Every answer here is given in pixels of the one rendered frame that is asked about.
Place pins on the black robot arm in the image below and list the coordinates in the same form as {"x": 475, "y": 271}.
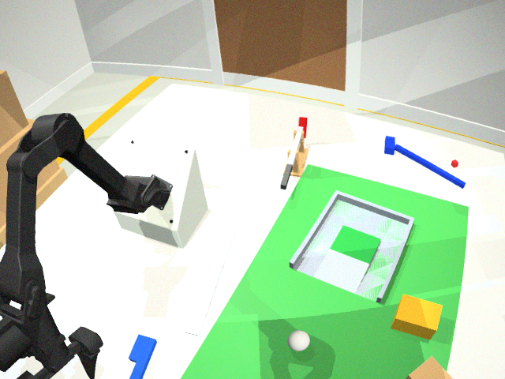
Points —
{"x": 21, "y": 273}

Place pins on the white golf ball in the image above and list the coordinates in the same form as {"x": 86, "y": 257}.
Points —
{"x": 298, "y": 340}

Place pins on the green flat mat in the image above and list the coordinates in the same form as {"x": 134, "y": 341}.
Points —
{"x": 350, "y": 336}

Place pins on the yellow box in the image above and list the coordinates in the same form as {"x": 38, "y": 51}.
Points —
{"x": 417, "y": 317}

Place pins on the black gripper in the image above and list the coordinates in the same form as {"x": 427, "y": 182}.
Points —
{"x": 54, "y": 354}

